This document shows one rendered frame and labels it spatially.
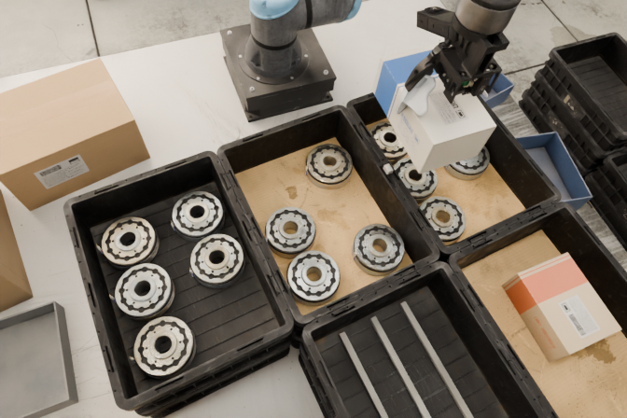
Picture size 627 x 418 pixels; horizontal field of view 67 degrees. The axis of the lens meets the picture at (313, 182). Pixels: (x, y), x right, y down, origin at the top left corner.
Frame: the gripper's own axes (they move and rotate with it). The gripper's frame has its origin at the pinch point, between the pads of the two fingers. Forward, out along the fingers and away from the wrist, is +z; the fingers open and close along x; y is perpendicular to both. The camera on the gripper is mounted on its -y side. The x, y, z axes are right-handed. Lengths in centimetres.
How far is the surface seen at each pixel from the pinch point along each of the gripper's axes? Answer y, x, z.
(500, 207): 14.2, 18.8, 27.5
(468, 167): 3.9, 15.4, 24.7
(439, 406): 45, -14, 27
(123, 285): 5, -61, 25
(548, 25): -99, 162, 111
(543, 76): -37, 87, 62
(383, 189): 4.5, -7.0, 21.0
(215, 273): 9, -44, 24
